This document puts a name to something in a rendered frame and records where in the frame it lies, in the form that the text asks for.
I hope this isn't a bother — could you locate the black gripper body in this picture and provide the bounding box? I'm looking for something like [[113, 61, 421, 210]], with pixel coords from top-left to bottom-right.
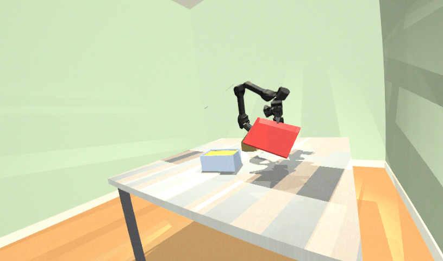
[[271, 101, 283, 110]]

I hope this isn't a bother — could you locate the red rectangular lid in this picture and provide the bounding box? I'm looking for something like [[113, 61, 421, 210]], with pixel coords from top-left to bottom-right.
[[243, 117, 301, 159]]

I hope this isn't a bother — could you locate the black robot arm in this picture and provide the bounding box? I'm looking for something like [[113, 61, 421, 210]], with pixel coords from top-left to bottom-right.
[[234, 82, 290, 132]]

